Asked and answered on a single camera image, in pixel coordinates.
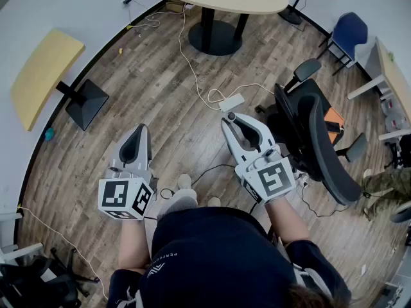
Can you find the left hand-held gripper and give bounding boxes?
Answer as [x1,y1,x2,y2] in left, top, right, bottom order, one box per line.
[98,125,159,221]

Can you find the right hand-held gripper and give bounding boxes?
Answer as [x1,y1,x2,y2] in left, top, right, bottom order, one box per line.
[221,113,297,206]

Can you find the person's right forearm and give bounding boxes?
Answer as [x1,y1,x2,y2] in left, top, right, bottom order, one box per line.
[263,196,311,246]

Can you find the person's left forearm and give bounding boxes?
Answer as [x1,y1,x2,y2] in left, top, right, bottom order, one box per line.
[118,218,152,274]

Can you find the white power strip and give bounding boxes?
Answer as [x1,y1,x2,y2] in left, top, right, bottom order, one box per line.
[218,93,245,113]

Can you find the person's grey trousers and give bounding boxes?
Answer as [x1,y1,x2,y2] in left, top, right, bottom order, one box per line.
[156,187,198,221]

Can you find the white plug adapter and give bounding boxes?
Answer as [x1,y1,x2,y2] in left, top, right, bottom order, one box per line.
[293,170,310,187]

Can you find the black office chair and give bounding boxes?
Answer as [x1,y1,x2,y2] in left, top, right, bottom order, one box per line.
[0,247,101,308]
[255,58,369,207]

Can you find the orange box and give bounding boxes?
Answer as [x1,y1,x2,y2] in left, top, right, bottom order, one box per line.
[322,107,345,144]

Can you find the wooden side table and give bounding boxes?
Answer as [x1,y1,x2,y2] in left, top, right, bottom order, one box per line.
[10,27,110,132]

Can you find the person's torso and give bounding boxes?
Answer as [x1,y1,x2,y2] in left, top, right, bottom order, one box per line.
[107,206,353,308]

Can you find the black standing fan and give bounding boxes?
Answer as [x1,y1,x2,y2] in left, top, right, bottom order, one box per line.
[277,0,350,26]

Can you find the blue chair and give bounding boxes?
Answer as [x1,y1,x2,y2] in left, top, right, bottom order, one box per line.
[317,11,369,76]

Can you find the cardboard box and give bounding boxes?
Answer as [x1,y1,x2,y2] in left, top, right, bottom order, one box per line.
[163,0,194,15]

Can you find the clear water bottle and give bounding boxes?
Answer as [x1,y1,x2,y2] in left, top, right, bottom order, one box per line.
[381,96,399,112]
[384,112,409,132]

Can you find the looped white cable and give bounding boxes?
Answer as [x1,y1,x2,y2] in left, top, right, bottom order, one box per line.
[207,82,277,106]

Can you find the black floor cable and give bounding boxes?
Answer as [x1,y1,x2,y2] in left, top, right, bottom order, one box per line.
[159,163,239,201]
[297,178,351,218]

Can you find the long white cable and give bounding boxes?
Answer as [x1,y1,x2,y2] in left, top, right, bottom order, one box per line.
[177,3,225,112]
[17,205,109,301]

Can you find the thin white cable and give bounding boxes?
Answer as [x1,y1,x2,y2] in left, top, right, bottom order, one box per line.
[128,10,161,29]

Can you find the white desk frame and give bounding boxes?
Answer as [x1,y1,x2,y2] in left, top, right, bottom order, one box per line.
[0,210,44,264]

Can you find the wooden desk with white frame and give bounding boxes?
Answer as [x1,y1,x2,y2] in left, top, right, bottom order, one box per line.
[347,37,411,141]

